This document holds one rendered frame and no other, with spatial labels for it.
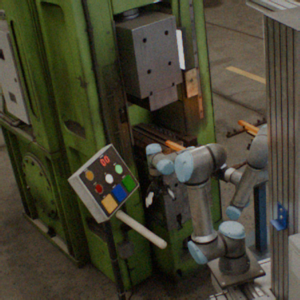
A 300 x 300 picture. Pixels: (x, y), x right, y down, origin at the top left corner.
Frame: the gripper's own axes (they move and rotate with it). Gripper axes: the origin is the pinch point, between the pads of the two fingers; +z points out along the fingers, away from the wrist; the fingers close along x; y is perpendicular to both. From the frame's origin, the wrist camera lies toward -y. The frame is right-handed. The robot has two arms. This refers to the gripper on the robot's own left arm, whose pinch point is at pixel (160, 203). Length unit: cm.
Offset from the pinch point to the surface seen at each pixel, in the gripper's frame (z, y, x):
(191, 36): -63, -71, 50
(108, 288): 93, -53, -33
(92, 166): -25.0, -12.1, -29.8
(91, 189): -17.7, -1.9, -33.9
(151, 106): -37, -42, 12
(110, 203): -7.6, -0.4, -26.1
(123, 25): -83, -52, 6
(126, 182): -8.8, -14.5, -13.3
